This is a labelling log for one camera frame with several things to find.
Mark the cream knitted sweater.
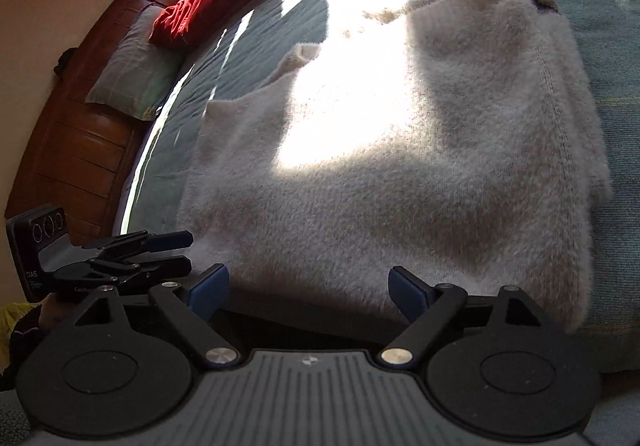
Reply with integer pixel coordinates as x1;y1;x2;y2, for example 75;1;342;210
177;0;613;334

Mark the brown wooden headboard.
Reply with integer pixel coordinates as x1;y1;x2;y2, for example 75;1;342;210
5;0;176;237

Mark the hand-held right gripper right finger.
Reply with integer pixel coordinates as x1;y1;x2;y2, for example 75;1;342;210
377;266;543;367

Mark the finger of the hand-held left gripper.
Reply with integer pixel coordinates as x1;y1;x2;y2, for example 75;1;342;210
134;255;194;285
144;231;195;255

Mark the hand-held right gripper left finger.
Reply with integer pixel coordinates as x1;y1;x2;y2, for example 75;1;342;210
75;263;241;369

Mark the grey plaid pillow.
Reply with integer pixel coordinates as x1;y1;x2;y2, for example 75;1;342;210
85;3;188;121

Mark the yellow cloth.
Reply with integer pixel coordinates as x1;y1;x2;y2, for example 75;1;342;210
0;301;36;362

